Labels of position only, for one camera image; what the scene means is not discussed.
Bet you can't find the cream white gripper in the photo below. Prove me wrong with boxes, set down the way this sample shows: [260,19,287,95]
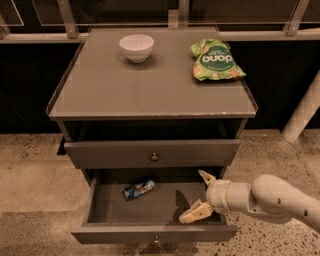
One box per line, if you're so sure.
[179,170,231,224]

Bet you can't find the blue silver redbull can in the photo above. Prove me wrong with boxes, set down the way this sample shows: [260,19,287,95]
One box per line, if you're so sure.
[123,180,155,200]

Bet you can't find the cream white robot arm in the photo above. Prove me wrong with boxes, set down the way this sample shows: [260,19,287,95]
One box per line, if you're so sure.
[179,170,320,232]

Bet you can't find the grey upper drawer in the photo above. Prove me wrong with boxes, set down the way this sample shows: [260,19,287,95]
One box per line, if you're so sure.
[65,139,240,169]

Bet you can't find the brass upper drawer knob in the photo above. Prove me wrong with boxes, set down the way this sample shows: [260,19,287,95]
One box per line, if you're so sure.
[151,153,159,162]

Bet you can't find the grey open middle drawer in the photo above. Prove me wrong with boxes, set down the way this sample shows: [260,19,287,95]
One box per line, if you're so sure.
[71,172,238,244]

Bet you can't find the grey wooden drawer cabinet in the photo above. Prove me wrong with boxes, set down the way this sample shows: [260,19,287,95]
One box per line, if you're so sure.
[46,27,259,246]

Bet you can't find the green dang chip bag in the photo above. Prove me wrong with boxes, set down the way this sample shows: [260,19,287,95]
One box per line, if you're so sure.
[191,39,246,81]

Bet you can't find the white ceramic bowl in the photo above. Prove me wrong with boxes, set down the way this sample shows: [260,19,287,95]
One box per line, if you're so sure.
[119,34,154,63]

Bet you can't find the white cylindrical post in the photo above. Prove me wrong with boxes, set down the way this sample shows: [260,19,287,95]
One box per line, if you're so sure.
[281,70,320,143]

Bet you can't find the metal railing frame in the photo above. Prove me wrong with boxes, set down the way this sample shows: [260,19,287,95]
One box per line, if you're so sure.
[0,0,320,43]

